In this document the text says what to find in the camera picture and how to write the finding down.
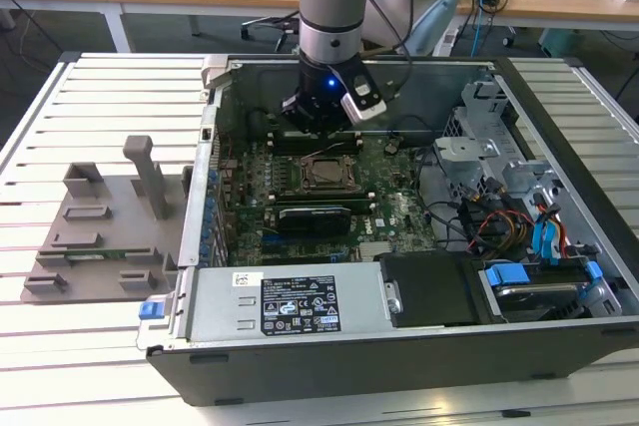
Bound metal socket locking lever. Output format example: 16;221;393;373
305;141;352;157

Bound silver CPU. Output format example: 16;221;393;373
313;164;346;184

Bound black plastic drive cover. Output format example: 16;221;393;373
372;251;484;330

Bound silver metal drive cage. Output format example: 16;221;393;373
429;77;558;227

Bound green loose RAM stick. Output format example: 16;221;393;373
63;248;130;263

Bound teal box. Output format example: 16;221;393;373
537;27;586;59

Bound black PC case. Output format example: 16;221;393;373
137;54;639;407

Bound blue flat data wire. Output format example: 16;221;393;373
529;219;561;267

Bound black graphics card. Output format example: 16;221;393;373
276;204;351;239

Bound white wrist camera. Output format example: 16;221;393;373
340;74;389;127

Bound black office chair base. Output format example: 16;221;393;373
241;11;302;54

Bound grey parts rack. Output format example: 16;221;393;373
22;134;197;305

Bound white power strip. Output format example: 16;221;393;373
431;26;459;57

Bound hard disk blue carrier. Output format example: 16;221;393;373
477;259;603;323

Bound blue plastic latch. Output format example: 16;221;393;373
138;298;165;321

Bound green motherboard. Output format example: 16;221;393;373
217;134;440;267

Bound CPU socket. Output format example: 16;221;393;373
297;154;360;194

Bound grey power supply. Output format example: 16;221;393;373
183;265;393;347

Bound silver chipset heatsink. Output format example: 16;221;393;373
357;239;396;261

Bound yellow red power wires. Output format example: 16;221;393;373
473;210;531;250

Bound metal socket cover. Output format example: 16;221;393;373
302;157;356;192

